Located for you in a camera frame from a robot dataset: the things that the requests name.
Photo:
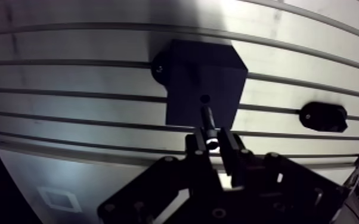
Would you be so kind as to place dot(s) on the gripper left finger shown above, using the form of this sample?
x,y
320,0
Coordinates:
x,y
173,178

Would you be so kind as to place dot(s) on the dark blue-grey block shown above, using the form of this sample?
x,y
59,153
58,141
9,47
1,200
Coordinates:
x,y
204,75

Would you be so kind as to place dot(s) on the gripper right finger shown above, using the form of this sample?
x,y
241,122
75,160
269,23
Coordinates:
x,y
298,184

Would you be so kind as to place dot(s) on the black oval holder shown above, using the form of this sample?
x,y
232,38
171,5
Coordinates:
x,y
323,116

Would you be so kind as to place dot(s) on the steel bolt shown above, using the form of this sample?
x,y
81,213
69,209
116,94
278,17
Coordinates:
x,y
210,131

